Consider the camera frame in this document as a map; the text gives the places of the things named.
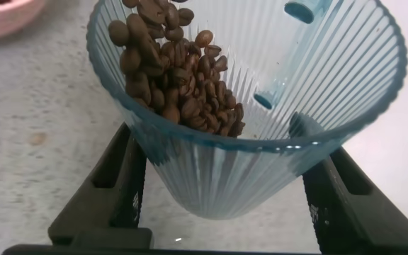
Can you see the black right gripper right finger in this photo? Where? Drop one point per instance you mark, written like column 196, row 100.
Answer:
column 360, row 216

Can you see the pink plastic bowl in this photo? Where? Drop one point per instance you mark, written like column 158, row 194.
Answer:
column 2, row 17

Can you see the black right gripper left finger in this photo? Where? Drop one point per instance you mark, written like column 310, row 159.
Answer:
column 94, row 212

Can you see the brown coffee beans pile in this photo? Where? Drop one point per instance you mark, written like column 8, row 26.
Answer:
column 179, row 78

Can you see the stray brown coffee bean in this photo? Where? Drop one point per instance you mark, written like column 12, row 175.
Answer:
column 37, row 139

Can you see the translucent blue ribbed cup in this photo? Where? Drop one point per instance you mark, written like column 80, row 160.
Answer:
column 296, row 106

